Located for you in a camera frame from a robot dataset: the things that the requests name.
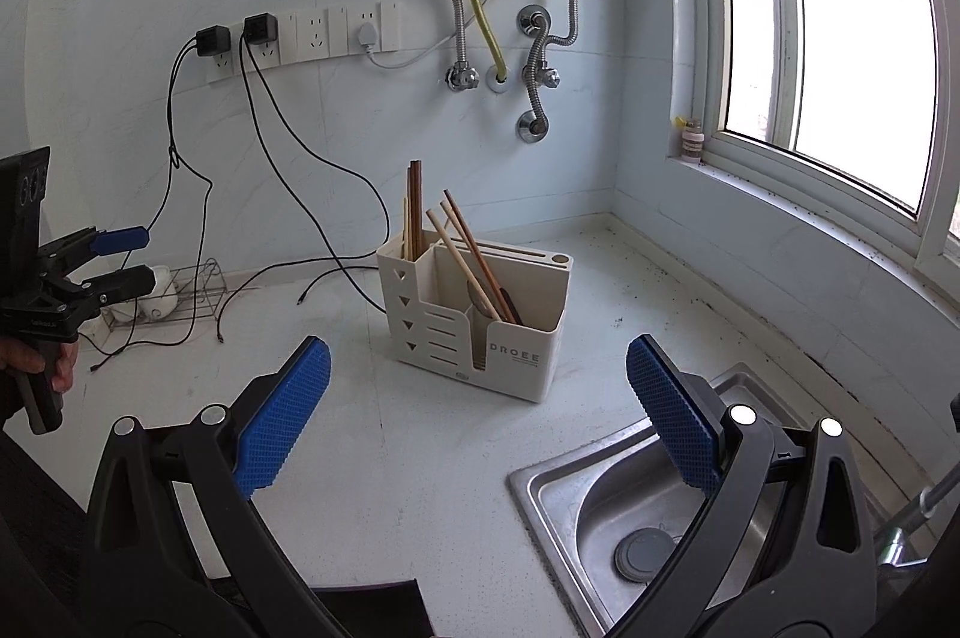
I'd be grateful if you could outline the grey sink stopper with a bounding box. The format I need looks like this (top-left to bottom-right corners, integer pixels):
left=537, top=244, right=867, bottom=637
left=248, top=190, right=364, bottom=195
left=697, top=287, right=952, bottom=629
left=613, top=528, right=680, bottom=583

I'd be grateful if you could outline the person's left hand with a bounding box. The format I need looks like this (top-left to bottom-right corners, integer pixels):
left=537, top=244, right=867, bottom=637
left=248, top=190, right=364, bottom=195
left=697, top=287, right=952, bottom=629
left=0, top=338, right=80, bottom=395

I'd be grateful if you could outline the row of white wall sockets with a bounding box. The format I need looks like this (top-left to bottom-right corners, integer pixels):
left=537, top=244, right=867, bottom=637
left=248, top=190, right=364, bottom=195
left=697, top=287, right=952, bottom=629
left=204, top=0, right=404, bottom=84

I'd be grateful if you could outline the thick bamboo chopstick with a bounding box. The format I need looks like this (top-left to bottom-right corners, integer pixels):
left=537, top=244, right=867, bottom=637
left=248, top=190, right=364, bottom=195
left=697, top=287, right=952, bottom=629
left=426, top=208, right=507, bottom=322

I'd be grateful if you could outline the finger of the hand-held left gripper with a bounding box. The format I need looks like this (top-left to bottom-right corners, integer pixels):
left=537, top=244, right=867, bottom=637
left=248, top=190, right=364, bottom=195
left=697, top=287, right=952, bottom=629
left=58, top=265, right=156, bottom=313
left=41, top=225, right=151, bottom=268

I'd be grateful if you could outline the metal wire rack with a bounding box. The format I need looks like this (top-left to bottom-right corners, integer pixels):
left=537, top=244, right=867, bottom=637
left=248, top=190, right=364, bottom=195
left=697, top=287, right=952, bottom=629
left=97, top=259, right=226, bottom=328

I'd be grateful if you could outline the chrome faucet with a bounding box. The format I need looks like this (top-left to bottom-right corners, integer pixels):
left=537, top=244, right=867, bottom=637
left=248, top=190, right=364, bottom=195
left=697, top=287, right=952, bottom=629
left=874, top=479, right=960, bottom=568

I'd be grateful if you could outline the stainless steel sink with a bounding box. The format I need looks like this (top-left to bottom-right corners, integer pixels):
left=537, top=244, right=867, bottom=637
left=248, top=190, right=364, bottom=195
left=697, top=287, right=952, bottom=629
left=508, top=362, right=960, bottom=638

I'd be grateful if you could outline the small jar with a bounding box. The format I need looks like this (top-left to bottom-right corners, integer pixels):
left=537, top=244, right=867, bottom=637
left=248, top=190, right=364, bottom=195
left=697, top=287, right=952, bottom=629
left=675, top=116, right=706, bottom=163

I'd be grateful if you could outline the cream plastic utensil holder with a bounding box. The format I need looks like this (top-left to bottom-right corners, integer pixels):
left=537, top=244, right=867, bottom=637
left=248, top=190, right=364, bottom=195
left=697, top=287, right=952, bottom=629
left=375, top=229, right=575, bottom=404

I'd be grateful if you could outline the black usb cable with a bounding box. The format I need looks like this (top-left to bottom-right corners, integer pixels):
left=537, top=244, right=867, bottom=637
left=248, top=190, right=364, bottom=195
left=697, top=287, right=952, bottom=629
left=165, top=49, right=226, bottom=343
left=240, top=41, right=387, bottom=315
left=79, top=49, right=215, bottom=376
left=240, top=41, right=380, bottom=307

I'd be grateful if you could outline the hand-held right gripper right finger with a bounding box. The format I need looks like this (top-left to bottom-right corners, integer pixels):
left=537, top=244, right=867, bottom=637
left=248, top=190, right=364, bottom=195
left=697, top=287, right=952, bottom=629
left=622, top=334, right=880, bottom=638

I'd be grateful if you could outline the white framed window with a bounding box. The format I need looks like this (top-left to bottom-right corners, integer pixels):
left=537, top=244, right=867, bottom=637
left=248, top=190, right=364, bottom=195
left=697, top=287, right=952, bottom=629
left=660, top=0, right=960, bottom=286

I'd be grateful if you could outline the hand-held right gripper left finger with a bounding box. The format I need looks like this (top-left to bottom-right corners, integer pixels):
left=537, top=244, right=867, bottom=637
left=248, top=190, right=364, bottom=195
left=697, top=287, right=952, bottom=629
left=77, top=335, right=332, bottom=638

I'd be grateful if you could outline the white ceramic lidded pot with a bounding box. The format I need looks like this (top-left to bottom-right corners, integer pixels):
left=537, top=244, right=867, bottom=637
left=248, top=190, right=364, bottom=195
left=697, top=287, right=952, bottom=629
left=137, top=264, right=181, bottom=322

